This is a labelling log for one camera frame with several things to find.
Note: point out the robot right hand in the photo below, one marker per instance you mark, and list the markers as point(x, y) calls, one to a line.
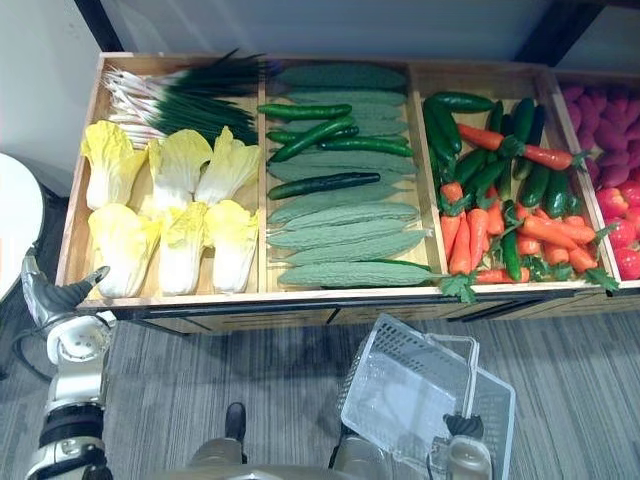
point(464, 426)

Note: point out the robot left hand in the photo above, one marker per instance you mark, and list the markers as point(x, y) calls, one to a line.
point(60, 297)

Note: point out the clear white plastic shopping basket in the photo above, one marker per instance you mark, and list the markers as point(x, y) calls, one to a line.
point(400, 390)

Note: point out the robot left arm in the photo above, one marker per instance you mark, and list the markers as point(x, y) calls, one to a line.
point(75, 385)

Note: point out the yellow napa cabbage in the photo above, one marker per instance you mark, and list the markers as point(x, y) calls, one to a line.
point(232, 250)
point(175, 170)
point(227, 170)
point(181, 255)
point(110, 165)
point(122, 250)

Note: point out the white round table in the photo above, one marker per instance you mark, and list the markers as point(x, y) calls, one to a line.
point(17, 225)

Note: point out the robot right leg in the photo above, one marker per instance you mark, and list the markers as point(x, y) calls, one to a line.
point(357, 455)

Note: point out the robot leg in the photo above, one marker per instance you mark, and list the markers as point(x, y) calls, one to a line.
point(357, 455)
point(225, 445)

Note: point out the orange carrot with leaves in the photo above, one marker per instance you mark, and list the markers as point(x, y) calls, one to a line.
point(462, 247)
point(449, 240)
point(547, 232)
point(492, 276)
point(477, 230)
point(582, 259)
point(482, 136)
point(495, 217)
point(550, 156)
point(452, 192)
point(556, 254)
point(529, 246)
point(570, 227)

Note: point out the pale green bitter gourd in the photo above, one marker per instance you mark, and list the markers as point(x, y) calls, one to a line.
point(350, 97)
point(350, 275)
point(345, 232)
point(360, 249)
point(340, 197)
point(345, 76)
point(360, 214)
point(380, 126)
point(360, 161)
point(300, 172)

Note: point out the robot silver torso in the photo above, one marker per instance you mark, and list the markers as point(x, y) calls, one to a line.
point(280, 472)

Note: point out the long wooden display crate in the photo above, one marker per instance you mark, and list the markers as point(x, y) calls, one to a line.
point(262, 270)

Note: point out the robot left leg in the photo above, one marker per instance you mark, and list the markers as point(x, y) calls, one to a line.
point(225, 445)

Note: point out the red bell pepper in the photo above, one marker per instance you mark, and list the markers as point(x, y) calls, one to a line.
point(612, 202)
point(632, 194)
point(622, 233)
point(629, 264)

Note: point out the green onion bunch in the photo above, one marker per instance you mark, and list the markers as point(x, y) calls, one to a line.
point(200, 100)

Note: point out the wooden crate with red produce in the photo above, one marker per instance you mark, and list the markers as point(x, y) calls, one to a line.
point(567, 165)

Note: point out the dark green cucumber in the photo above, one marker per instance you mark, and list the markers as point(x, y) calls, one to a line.
point(537, 125)
point(320, 185)

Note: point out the pink sweet potato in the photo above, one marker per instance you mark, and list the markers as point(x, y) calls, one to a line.
point(573, 95)
point(612, 134)
point(575, 117)
point(615, 175)

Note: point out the black frame post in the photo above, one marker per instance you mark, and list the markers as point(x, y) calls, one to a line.
point(555, 30)
point(100, 25)

